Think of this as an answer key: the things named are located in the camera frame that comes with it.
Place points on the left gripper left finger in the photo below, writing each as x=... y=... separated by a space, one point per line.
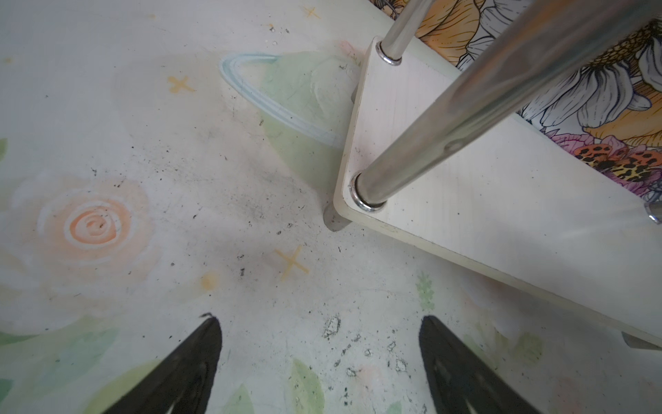
x=183 y=382

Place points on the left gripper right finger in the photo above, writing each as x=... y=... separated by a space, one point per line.
x=459 y=381

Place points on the white two-tier shelf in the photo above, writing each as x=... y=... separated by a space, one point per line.
x=525 y=146

